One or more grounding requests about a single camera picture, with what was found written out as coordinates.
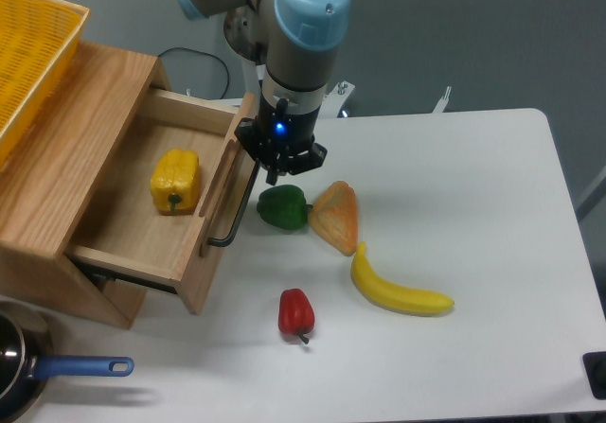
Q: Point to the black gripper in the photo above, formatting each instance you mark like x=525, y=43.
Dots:
x=279, y=134

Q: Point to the black drawer handle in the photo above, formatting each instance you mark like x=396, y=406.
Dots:
x=231, y=235

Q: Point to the wooden top drawer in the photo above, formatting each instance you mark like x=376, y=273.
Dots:
x=123, y=234

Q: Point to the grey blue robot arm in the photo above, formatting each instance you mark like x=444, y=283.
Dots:
x=297, y=41

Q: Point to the wooden drawer cabinet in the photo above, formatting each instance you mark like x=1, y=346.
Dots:
x=53, y=173

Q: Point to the green bell pepper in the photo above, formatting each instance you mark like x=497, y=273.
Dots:
x=285, y=207

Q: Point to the orange sandwich toy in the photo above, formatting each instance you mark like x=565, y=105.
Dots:
x=334, y=217

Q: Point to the yellow bell pepper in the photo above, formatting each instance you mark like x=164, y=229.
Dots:
x=175, y=184

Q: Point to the red bell pepper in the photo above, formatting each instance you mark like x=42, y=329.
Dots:
x=295, y=315

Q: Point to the yellow banana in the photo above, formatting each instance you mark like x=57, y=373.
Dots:
x=392, y=296

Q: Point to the yellow plastic basket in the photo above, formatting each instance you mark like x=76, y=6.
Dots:
x=39, y=38

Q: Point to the black corner device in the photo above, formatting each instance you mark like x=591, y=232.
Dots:
x=595, y=367

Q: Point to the white metal bracket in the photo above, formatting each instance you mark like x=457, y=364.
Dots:
x=334, y=102

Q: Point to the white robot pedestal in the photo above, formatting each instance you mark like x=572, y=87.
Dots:
x=239, y=28

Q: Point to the blue handled frying pan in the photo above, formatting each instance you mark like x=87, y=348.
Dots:
x=28, y=360

